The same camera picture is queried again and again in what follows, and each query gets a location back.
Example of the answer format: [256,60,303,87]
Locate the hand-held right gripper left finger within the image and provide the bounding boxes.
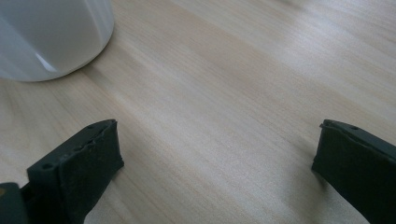
[20,119,125,224]

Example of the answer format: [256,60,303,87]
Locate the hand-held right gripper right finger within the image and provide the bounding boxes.
[311,119,396,224]

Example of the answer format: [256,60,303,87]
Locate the white cup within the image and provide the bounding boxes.
[0,0,115,83]

